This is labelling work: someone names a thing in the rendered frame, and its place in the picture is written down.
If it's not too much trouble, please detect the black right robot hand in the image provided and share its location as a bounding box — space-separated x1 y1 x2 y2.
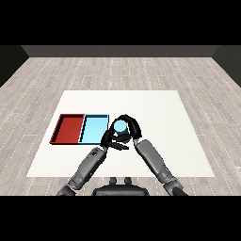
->
112 114 143 141

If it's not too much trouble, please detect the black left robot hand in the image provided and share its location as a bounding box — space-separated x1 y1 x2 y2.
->
100 124 130 151

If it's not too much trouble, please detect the blue can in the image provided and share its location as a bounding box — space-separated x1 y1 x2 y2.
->
113 120 131 145

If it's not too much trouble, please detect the light blue shallow open box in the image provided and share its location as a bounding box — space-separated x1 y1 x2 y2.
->
77 113 110 145

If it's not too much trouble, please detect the red shallow open box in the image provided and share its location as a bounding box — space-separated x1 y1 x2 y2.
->
49 113 86 146

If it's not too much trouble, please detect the dark grey robot body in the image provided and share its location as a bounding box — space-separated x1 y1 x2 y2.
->
91 177 151 197

